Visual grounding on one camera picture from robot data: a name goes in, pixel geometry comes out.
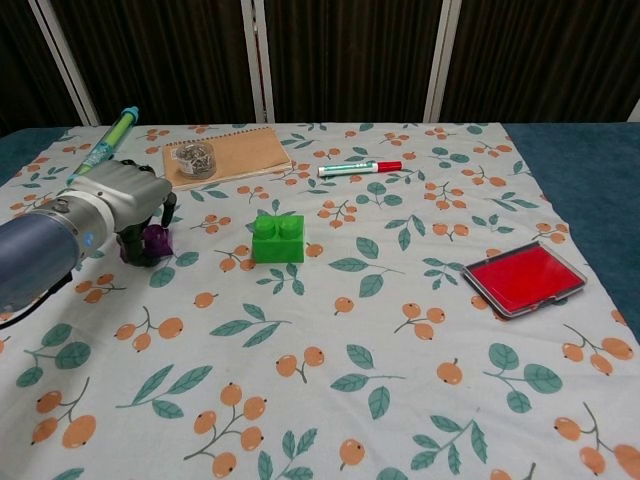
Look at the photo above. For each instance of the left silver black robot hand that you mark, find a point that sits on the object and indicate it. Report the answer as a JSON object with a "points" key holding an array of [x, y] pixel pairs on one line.
{"points": [[130, 192]]}

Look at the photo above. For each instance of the small purple building block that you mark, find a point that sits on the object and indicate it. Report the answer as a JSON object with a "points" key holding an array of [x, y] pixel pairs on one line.
{"points": [[160, 241]]}

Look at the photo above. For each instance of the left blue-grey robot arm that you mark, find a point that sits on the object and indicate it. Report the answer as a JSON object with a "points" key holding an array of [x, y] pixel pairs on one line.
{"points": [[35, 255]]}

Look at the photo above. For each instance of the blue green toy pump tube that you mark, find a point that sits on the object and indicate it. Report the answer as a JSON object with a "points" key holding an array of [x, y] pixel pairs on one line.
{"points": [[107, 145]]}

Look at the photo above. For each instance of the clear round box of clips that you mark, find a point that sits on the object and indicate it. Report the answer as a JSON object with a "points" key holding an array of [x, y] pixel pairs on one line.
{"points": [[196, 161]]}

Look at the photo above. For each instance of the brown spiral notebook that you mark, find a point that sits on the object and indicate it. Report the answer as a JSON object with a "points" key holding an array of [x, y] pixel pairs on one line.
{"points": [[250, 150]]}

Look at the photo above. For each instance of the green building block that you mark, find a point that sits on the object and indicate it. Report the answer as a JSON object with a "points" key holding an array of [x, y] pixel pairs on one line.
{"points": [[277, 245]]}

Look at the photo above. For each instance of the green white marker red cap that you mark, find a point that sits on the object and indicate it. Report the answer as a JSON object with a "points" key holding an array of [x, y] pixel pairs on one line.
{"points": [[350, 169]]}

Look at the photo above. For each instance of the floral leaf berry tablecloth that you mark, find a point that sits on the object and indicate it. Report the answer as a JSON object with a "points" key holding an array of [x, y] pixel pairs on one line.
{"points": [[350, 350]]}

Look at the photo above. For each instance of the red ink pad clear case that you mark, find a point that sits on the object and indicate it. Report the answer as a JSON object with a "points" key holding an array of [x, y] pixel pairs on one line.
{"points": [[522, 277]]}

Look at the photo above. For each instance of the white partition frame post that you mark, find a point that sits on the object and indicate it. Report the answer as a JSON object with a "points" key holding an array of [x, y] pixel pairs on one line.
{"points": [[442, 60], [65, 60], [257, 60]]}

